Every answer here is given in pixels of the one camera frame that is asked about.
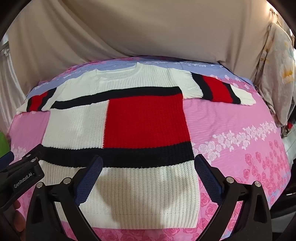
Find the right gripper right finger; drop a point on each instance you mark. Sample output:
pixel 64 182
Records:
pixel 253 222

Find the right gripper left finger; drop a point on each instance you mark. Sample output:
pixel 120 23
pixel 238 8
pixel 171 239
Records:
pixel 43 221

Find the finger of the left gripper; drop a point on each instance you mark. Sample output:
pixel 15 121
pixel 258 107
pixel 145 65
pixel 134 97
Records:
pixel 6 159

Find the white red black knit sweater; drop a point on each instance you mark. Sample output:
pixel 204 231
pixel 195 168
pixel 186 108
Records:
pixel 133 119

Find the person's left hand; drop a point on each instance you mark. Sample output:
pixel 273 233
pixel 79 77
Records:
pixel 16 220

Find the green plush object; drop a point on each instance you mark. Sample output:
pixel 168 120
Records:
pixel 4 145

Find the white pleated curtain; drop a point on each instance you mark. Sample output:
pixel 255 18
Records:
pixel 12 95

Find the pink floral bed sheet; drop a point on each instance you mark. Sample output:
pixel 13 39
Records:
pixel 242 141

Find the beige curtain backdrop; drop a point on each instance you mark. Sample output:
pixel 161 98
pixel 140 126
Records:
pixel 48 37

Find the floral cream pillow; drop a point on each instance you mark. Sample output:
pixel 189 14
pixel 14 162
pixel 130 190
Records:
pixel 275 77

